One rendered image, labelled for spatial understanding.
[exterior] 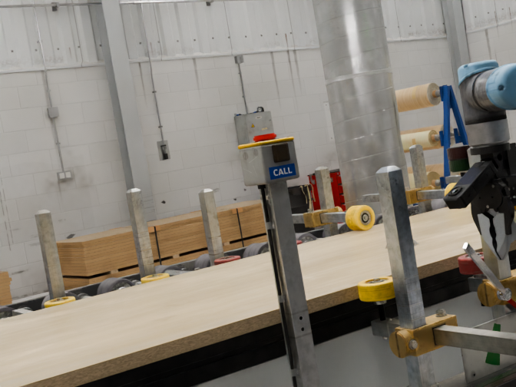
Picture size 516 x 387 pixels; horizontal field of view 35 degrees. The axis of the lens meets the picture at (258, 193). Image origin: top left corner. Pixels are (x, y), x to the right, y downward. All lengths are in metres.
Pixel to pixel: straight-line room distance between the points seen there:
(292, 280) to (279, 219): 0.10
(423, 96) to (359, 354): 7.31
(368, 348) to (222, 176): 8.18
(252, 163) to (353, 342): 0.55
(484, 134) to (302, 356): 0.52
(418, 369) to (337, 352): 0.22
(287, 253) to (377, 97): 4.44
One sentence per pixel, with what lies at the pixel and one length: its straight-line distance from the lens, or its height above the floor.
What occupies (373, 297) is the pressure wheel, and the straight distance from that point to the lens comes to 1.66.
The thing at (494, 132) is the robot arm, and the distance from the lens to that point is 1.55.
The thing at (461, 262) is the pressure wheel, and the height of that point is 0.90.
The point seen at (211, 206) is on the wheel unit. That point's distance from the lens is 2.55.
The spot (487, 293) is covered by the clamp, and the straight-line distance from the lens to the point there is 1.72.
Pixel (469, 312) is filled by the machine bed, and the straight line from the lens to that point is 1.99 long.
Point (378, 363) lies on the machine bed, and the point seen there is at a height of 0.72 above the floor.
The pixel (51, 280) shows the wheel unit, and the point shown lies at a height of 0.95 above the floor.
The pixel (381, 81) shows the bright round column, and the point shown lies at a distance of 5.81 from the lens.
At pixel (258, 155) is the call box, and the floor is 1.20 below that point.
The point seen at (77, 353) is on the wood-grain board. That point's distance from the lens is 1.54.
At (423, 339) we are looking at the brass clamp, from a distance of 1.57.
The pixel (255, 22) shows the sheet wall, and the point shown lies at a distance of 10.52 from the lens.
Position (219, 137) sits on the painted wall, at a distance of 9.92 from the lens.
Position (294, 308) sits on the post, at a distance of 1.39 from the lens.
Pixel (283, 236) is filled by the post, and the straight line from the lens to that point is 1.37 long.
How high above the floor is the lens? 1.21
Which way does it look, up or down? 3 degrees down
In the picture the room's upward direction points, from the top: 10 degrees counter-clockwise
